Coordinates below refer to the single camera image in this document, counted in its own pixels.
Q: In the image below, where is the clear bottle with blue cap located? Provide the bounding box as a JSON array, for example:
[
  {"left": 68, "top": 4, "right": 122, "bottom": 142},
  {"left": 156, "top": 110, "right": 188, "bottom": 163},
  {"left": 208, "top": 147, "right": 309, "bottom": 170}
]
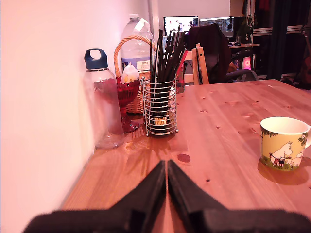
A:
[{"left": 84, "top": 48, "right": 125, "bottom": 149}]

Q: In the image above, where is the red glass goblet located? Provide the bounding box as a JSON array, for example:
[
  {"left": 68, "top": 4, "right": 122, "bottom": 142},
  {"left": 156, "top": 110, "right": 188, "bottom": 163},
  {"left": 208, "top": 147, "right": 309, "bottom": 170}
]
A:
[{"left": 116, "top": 76, "right": 141, "bottom": 133}]

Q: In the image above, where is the yellow cartoon print mug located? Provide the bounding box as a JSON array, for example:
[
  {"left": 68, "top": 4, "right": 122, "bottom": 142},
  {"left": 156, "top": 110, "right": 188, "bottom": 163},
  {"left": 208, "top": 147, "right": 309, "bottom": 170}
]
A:
[{"left": 259, "top": 116, "right": 311, "bottom": 171}]

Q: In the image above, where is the white paper packet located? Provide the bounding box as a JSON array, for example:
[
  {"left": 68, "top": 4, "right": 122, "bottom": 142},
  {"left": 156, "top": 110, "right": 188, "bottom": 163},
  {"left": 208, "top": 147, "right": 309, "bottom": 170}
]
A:
[{"left": 121, "top": 62, "right": 140, "bottom": 84}]

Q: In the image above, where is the wooden chair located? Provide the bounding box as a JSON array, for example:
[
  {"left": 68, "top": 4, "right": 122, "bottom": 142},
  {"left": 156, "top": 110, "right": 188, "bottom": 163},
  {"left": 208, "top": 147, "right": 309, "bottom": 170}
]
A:
[{"left": 183, "top": 43, "right": 209, "bottom": 85}]

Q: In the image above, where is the black chopsticks bundle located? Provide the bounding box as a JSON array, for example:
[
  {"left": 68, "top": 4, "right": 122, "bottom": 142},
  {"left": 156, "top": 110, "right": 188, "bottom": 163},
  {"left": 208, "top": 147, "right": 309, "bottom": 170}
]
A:
[{"left": 149, "top": 24, "right": 188, "bottom": 122}]

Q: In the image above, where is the glowing computer case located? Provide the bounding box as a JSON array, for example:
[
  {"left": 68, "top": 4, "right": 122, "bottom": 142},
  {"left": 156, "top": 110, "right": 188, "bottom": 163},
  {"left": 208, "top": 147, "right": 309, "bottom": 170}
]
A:
[{"left": 239, "top": 54, "right": 256, "bottom": 71}]

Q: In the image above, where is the large clear water bottle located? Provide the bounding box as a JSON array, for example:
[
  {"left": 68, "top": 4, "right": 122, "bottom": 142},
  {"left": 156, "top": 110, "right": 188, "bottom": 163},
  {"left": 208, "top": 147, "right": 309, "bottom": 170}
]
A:
[{"left": 121, "top": 13, "right": 156, "bottom": 72}]

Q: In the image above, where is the office chair with dark jacket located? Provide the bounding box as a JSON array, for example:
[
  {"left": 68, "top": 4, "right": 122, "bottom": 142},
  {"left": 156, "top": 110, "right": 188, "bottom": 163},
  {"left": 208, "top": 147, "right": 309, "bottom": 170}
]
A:
[{"left": 188, "top": 23, "right": 259, "bottom": 84}]

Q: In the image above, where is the wooden desk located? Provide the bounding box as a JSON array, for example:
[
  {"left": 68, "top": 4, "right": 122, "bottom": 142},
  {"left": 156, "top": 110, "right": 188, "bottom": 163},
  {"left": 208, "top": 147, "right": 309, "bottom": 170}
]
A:
[{"left": 228, "top": 42, "right": 260, "bottom": 49}]

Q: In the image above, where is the bright computer monitor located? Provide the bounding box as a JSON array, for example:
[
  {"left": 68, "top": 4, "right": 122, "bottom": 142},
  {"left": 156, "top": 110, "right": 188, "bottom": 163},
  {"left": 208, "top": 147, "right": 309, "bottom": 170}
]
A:
[{"left": 163, "top": 15, "right": 199, "bottom": 36}]

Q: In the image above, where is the computer monitor with dark screen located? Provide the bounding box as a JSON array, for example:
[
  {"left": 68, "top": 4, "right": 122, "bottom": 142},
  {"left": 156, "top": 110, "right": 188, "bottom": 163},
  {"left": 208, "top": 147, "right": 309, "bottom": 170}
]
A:
[{"left": 199, "top": 16, "right": 235, "bottom": 38}]

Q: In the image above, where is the potted green plant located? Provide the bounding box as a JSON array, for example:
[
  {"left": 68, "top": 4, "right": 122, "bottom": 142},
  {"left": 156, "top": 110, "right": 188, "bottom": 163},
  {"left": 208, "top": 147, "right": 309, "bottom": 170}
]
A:
[{"left": 237, "top": 13, "right": 258, "bottom": 44}]

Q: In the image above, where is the dark curtain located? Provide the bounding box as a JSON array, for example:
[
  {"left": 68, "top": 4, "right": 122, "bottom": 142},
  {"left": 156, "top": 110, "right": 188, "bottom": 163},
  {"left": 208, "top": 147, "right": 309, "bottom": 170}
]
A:
[{"left": 268, "top": 0, "right": 292, "bottom": 80}]

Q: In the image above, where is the wire utensil rack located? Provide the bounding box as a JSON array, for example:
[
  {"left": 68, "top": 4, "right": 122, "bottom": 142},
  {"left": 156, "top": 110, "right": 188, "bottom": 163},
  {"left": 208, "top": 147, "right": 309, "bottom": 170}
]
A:
[{"left": 140, "top": 74, "right": 179, "bottom": 137}]

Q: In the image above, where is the wicker basket with handle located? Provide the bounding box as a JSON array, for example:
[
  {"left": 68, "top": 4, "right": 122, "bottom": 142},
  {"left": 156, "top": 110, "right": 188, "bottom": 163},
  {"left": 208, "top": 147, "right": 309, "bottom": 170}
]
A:
[{"left": 113, "top": 35, "right": 158, "bottom": 114}]

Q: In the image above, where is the red utensil handle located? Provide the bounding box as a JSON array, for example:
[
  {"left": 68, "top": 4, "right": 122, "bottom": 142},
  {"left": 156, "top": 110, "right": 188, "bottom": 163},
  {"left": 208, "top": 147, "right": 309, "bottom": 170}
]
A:
[{"left": 174, "top": 50, "right": 188, "bottom": 82}]

